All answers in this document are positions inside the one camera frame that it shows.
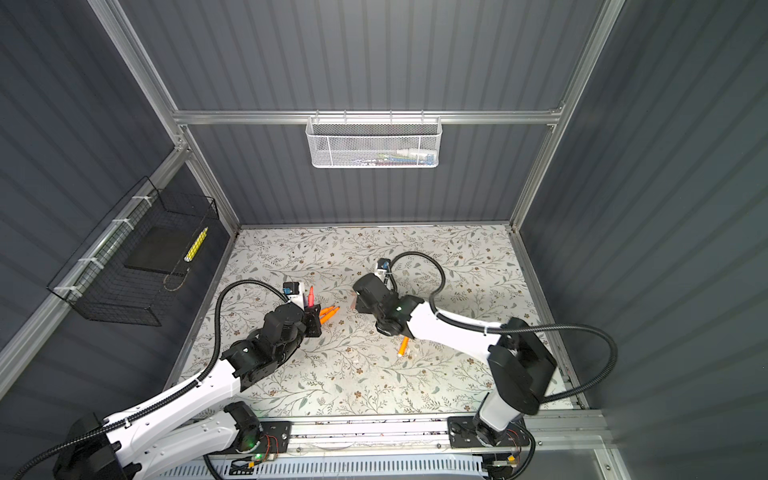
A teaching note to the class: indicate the black wire mesh basket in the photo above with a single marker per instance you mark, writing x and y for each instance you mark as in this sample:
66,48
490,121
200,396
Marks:
135,270

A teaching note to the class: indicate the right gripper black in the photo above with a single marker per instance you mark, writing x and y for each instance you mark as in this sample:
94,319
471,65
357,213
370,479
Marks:
360,306

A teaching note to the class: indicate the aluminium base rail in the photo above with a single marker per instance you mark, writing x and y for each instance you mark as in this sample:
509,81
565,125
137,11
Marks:
551,429

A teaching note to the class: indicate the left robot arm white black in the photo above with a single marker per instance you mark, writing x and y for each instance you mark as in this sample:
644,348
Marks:
198,417

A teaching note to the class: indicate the white vented cable duct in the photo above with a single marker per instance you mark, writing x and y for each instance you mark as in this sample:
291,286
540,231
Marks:
431,466

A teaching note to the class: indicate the yellow marker in basket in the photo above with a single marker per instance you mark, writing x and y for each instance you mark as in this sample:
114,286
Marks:
196,245

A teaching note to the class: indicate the items in white basket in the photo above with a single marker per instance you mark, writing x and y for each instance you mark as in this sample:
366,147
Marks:
400,158

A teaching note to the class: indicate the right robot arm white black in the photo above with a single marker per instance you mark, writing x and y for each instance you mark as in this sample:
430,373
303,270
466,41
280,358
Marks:
521,366

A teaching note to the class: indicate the white wire mesh basket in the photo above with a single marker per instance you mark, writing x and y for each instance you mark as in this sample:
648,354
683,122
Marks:
334,145

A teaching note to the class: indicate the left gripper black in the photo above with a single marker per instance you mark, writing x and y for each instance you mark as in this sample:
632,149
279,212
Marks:
311,318

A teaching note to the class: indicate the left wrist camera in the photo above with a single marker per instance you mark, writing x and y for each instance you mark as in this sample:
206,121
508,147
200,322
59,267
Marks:
295,293

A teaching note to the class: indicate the black foam pad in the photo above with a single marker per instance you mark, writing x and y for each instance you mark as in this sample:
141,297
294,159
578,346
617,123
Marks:
161,251

